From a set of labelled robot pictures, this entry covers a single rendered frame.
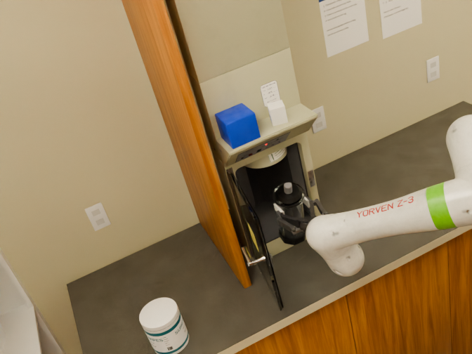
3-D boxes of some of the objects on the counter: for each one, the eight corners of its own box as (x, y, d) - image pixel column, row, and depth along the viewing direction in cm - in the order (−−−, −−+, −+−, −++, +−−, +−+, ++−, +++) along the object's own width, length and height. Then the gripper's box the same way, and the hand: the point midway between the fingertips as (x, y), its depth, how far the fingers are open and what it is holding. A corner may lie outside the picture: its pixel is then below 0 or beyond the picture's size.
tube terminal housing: (228, 232, 231) (174, 62, 189) (295, 200, 238) (257, 30, 196) (253, 265, 210) (198, 83, 169) (326, 230, 217) (290, 47, 176)
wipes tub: (148, 337, 193) (134, 308, 185) (182, 320, 196) (170, 291, 187) (159, 364, 182) (144, 333, 174) (194, 345, 185) (182, 315, 177)
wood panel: (199, 222, 241) (74, -134, 166) (206, 219, 242) (83, -136, 167) (244, 289, 201) (106, -141, 126) (251, 285, 202) (118, -144, 127)
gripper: (348, 210, 175) (311, 179, 194) (289, 239, 171) (257, 204, 189) (350, 227, 179) (315, 196, 198) (293, 256, 175) (262, 221, 193)
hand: (290, 204), depth 192 cm, fingers closed on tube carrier, 9 cm apart
